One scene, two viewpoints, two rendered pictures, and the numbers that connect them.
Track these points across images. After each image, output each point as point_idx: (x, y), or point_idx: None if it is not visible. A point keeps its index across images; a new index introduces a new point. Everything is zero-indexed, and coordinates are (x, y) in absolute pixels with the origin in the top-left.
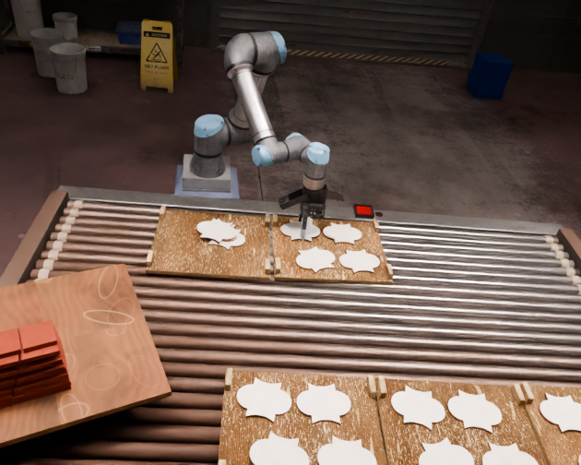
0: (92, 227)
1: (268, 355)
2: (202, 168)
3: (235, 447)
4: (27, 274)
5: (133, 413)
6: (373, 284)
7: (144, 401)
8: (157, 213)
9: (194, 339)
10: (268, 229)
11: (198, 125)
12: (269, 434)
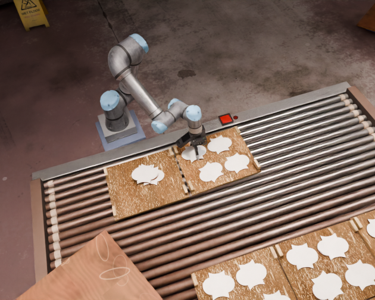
0: (68, 199)
1: (209, 252)
2: (115, 127)
3: None
4: (47, 250)
5: None
6: (249, 176)
7: None
8: (101, 171)
9: (163, 258)
10: (174, 158)
11: (103, 104)
12: None
